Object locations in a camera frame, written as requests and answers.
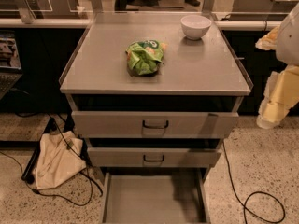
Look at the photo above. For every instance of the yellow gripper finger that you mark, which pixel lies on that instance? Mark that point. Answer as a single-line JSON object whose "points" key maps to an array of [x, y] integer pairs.
{"points": [[268, 41], [281, 94]]}

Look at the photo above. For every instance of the green rice chip bag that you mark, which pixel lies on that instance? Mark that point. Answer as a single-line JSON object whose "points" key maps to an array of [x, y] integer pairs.
{"points": [[145, 57]]}

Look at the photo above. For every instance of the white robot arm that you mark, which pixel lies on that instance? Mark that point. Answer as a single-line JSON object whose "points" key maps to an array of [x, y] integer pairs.
{"points": [[287, 50]]}

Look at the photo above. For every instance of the grey metal drawer cabinet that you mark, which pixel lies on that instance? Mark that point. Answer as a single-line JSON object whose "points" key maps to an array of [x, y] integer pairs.
{"points": [[195, 76]]}

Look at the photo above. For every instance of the bottom grey open drawer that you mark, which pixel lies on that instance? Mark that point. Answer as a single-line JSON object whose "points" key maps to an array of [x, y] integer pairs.
{"points": [[170, 197]]}

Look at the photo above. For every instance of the middle grey drawer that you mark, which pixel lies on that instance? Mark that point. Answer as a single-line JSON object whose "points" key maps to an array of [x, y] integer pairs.
{"points": [[152, 157]]}

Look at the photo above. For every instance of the top grey drawer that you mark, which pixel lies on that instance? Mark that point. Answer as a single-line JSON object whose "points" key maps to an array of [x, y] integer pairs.
{"points": [[133, 124]]}

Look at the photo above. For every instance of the cream cloth bag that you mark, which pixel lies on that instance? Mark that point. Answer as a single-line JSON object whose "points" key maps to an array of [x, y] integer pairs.
{"points": [[59, 159]]}

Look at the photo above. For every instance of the white ceramic bowl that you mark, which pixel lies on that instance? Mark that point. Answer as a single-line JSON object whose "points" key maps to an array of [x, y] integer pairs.
{"points": [[195, 26]]}

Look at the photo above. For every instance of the laptop computer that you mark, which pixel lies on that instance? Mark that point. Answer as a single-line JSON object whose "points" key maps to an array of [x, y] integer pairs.
{"points": [[10, 64]]}

